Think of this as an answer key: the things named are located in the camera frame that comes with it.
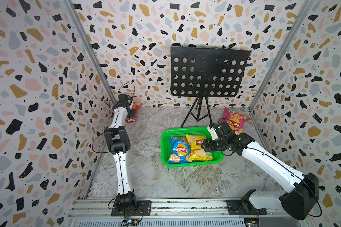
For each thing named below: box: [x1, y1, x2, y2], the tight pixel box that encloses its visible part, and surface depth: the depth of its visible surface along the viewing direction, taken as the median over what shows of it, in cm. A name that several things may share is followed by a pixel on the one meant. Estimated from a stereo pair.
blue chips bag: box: [166, 136, 193, 164], surface depth 89 cm
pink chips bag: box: [221, 106, 252, 135], surface depth 104 cm
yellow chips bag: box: [185, 134, 214, 162], surface depth 89 cm
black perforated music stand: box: [170, 46, 252, 128], surface depth 76 cm
